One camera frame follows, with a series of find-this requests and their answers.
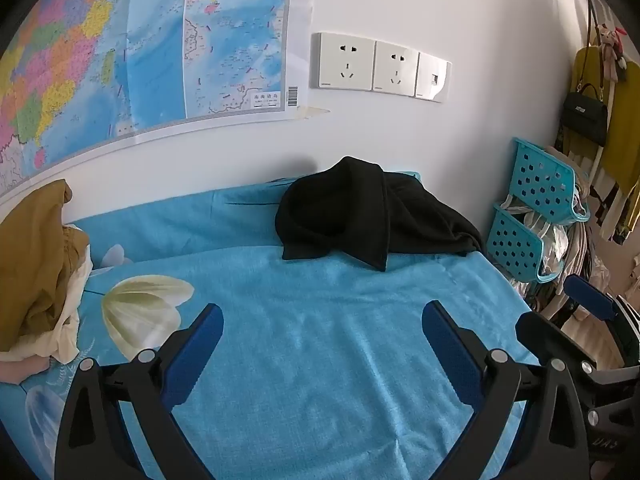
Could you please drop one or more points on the yellow hanging garment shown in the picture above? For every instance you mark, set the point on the yellow hanging garment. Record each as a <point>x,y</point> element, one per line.
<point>622,130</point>

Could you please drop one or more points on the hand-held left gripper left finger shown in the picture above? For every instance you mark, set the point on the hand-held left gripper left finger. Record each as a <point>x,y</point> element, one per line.
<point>197,355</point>

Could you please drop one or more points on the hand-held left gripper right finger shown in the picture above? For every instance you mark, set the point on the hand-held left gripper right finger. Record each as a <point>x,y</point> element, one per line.
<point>450,355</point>

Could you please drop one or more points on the white wall socket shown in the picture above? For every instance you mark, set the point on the white wall socket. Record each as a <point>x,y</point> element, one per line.
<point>396,70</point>
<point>344,62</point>

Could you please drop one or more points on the pale pink garment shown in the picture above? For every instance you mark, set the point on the pale pink garment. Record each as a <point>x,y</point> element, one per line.
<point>20,370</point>

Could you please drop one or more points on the black handbag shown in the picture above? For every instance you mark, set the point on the black handbag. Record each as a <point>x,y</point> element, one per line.
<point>585,117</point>

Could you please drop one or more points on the black garment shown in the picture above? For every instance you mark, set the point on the black garment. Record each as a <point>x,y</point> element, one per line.
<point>360,210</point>

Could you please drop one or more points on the blue floral bedsheet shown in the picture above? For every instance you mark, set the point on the blue floral bedsheet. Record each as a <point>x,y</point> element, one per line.
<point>310,335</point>

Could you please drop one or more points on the colourful wall map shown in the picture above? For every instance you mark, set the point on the colourful wall map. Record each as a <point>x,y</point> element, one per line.
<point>150,35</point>

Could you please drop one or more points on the patterned hanging garment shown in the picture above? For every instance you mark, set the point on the patterned hanging garment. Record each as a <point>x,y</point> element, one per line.
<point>617,210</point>

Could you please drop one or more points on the blue perforated plastic basket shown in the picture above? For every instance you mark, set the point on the blue perforated plastic basket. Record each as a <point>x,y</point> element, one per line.
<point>515,245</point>
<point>542,180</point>

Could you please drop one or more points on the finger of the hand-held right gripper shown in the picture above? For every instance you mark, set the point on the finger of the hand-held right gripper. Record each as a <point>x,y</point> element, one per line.
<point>592,297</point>
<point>550,335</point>

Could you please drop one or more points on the white wall data outlet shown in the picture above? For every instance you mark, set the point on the white wall data outlet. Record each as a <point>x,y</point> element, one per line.
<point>433,79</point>

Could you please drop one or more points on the small plush toy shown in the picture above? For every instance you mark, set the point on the small plush toy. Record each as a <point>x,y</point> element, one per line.
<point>611,50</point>

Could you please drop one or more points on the pile of light clothes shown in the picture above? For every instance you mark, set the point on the pile of light clothes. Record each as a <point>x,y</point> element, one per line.
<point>575,255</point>

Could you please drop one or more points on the pile of mustard and cream clothes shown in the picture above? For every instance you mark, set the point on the pile of mustard and cream clothes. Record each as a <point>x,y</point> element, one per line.
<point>30,260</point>

